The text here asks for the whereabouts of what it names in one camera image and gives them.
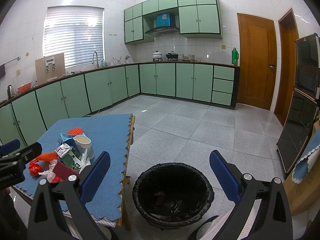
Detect orange foam net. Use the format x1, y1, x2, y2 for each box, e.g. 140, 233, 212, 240
28, 152, 58, 177
66, 127, 84, 135

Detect red gold envelope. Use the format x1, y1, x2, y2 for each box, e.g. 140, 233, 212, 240
51, 161, 77, 183

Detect light blue paper box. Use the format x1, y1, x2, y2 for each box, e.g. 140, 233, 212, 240
57, 133, 78, 149

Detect green white milk carton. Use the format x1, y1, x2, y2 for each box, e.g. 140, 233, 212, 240
55, 143, 81, 171

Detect white grey paper cup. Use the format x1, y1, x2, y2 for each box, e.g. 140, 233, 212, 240
73, 135, 94, 160

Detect white tissue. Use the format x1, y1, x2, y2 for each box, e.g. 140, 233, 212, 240
40, 152, 91, 183

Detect green lower kitchen cabinets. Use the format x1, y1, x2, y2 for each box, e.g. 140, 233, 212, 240
1, 62, 240, 147

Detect black trash bin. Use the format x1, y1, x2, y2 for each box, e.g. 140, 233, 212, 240
132, 163, 215, 230

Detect chrome kitchen faucet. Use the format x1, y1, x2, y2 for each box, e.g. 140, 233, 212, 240
92, 51, 99, 68

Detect cardboard box with mat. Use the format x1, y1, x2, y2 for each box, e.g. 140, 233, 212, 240
284, 121, 319, 216

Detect steel electric kettle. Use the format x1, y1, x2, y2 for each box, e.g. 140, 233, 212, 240
7, 85, 15, 100

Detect red plastic basin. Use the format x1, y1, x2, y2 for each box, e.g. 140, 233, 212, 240
17, 82, 31, 94

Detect blue felt table mat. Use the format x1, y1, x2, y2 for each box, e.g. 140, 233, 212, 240
15, 114, 133, 222

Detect cardboard water purifier box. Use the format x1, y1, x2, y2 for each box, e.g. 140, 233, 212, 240
35, 53, 66, 85

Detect black glass cabinet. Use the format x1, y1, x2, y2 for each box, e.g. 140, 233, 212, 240
277, 33, 319, 177

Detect white window blinds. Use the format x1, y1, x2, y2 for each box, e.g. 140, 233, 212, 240
42, 5, 105, 68

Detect brown wooden door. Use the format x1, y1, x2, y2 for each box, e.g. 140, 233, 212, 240
237, 13, 277, 110

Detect white cooking pot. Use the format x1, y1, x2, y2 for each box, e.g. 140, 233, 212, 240
152, 51, 163, 62

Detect green thermos bottle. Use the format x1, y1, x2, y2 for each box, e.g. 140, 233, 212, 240
232, 47, 239, 66

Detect black wok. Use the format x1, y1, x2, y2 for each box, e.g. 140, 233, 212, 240
166, 51, 179, 61

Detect range hood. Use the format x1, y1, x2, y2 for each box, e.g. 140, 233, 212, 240
144, 12, 180, 37

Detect dark towel on rail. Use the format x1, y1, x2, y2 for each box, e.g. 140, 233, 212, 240
0, 64, 5, 79

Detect green upper wall cabinets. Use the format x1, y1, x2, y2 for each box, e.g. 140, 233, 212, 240
124, 0, 222, 44

